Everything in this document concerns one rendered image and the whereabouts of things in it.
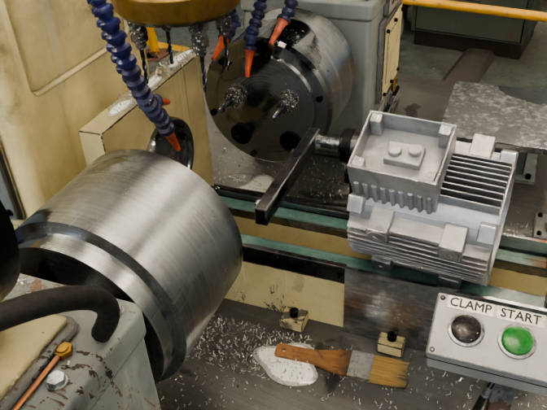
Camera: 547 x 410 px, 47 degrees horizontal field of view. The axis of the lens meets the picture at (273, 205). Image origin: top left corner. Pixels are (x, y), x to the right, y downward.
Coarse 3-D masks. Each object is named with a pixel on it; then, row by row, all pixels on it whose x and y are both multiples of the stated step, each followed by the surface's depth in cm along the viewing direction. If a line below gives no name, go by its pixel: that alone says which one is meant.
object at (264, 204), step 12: (312, 132) 108; (300, 144) 105; (312, 144) 106; (300, 156) 102; (288, 168) 99; (300, 168) 103; (276, 180) 97; (288, 180) 98; (276, 192) 94; (288, 192) 99; (264, 204) 91; (276, 204) 94; (264, 216) 91
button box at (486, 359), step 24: (456, 312) 67; (480, 312) 66; (504, 312) 65; (528, 312) 65; (432, 336) 66; (480, 336) 65; (432, 360) 67; (456, 360) 64; (480, 360) 64; (504, 360) 63; (528, 360) 63; (504, 384) 66; (528, 384) 64
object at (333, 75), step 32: (288, 32) 111; (320, 32) 116; (224, 64) 114; (256, 64) 111; (288, 64) 109; (320, 64) 110; (352, 64) 122; (224, 96) 117; (256, 96) 115; (288, 96) 110; (320, 96) 110; (224, 128) 122; (256, 128) 119; (288, 128) 116; (320, 128) 114
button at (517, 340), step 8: (512, 328) 64; (520, 328) 64; (504, 336) 64; (512, 336) 64; (520, 336) 63; (528, 336) 63; (504, 344) 63; (512, 344) 63; (520, 344) 63; (528, 344) 63; (512, 352) 63; (520, 352) 63
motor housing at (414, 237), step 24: (456, 144) 92; (456, 168) 85; (480, 168) 84; (504, 168) 84; (456, 192) 83; (480, 192) 82; (504, 192) 82; (360, 216) 90; (408, 216) 86; (432, 216) 85; (456, 216) 84; (480, 216) 83; (504, 216) 96; (360, 240) 91; (408, 240) 86; (432, 240) 84; (408, 264) 92; (432, 264) 88; (456, 264) 86; (480, 264) 83
